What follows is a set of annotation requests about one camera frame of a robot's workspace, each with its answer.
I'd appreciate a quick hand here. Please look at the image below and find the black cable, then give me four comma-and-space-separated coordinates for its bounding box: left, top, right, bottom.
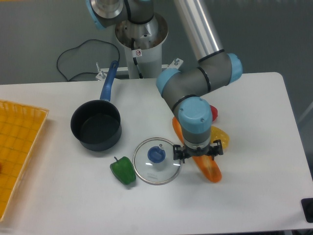
56, 39, 121, 82

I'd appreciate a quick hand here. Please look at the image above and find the dark saucepan blue handle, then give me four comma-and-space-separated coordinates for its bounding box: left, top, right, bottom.
70, 60, 122, 151

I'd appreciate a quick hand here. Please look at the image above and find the long orange baguette bread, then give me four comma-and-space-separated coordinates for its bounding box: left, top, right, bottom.
172, 117, 222, 183

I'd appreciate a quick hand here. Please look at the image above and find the black object at table corner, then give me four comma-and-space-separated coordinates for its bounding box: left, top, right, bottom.
301, 198, 313, 223

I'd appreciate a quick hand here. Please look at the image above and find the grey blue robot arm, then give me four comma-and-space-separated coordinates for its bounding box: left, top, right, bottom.
86, 0, 243, 160

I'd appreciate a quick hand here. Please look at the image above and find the glass pot lid blue knob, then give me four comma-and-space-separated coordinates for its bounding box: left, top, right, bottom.
132, 137, 183, 186

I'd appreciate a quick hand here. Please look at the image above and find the green bell pepper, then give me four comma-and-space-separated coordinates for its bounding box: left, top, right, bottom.
110, 156, 136, 185

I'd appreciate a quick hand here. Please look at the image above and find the yellow plastic basket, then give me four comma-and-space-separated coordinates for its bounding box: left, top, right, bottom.
0, 100, 49, 221

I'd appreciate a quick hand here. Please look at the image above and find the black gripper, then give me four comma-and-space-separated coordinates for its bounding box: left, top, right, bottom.
173, 140, 224, 164

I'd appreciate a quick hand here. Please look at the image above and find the red bell pepper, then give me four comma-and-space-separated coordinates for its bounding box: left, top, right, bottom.
210, 105, 218, 122

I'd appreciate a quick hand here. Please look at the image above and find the yellow bell pepper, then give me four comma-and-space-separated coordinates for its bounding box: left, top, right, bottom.
211, 126, 230, 149

